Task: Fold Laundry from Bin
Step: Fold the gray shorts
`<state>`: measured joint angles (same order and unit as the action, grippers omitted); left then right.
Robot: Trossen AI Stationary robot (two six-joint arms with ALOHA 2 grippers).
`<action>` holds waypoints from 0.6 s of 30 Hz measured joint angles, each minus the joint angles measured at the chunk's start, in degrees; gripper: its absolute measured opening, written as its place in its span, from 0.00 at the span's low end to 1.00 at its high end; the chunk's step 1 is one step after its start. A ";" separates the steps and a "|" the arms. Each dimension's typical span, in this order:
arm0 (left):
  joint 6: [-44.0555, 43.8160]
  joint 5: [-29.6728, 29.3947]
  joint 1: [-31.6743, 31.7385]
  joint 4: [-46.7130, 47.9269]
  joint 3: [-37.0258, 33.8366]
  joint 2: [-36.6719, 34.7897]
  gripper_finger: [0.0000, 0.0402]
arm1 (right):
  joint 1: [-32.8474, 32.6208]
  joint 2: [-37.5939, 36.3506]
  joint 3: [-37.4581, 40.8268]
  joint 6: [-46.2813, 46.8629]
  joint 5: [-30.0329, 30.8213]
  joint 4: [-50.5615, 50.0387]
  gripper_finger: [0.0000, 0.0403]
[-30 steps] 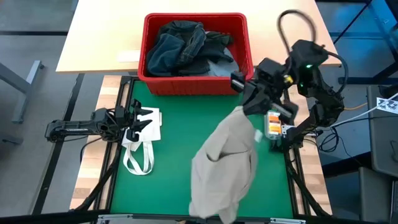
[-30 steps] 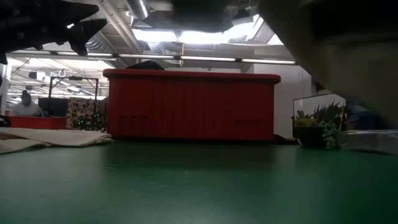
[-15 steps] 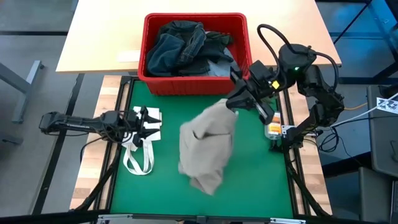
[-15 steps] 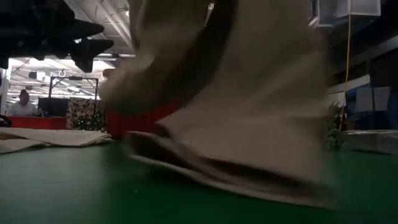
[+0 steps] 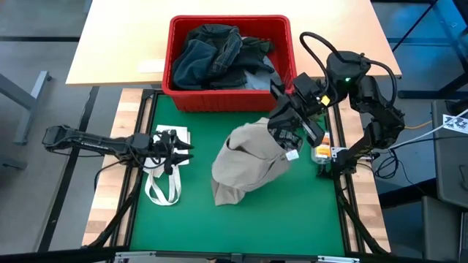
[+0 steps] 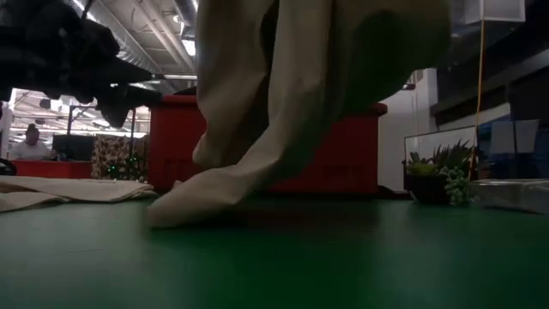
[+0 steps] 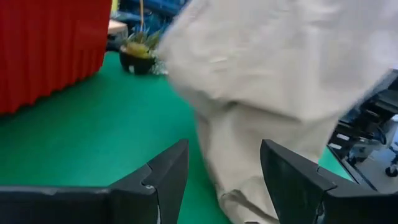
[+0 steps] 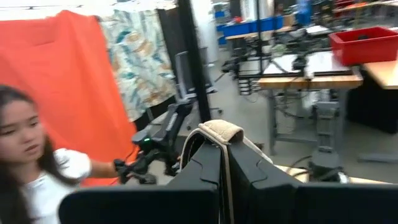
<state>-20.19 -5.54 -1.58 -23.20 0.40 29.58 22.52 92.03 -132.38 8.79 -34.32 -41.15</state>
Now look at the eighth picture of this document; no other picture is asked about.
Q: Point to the light wooden table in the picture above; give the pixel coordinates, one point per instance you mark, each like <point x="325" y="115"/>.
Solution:
<point x="385" y="74"/>

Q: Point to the orange cloth backdrop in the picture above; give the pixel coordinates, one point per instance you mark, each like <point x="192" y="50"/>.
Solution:
<point x="62" y="62"/>

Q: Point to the person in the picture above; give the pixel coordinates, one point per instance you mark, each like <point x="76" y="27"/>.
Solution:
<point x="18" y="133"/>

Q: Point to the wooden workstation table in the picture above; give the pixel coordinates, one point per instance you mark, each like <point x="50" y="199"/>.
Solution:
<point x="311" y="82"/>

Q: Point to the khaki shorts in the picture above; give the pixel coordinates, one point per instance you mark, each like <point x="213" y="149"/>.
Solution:
<point x="220" y="130"/>

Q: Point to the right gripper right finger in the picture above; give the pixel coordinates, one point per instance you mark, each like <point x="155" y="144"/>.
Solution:
<point x="280" y="205"/>

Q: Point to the leaf-patterned curtain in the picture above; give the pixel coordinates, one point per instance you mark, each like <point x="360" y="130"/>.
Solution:
<point x="140" y="62"/>

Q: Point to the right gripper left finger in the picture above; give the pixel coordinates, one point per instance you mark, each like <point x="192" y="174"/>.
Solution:
<point x="140" y="205"/>

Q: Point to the blue plastic bin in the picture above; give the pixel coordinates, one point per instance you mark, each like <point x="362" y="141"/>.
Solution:
<point x="239" y="29"/>

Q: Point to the red plastic bin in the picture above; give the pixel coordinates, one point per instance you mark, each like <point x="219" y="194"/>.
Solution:
<point x="367" y="51"/>

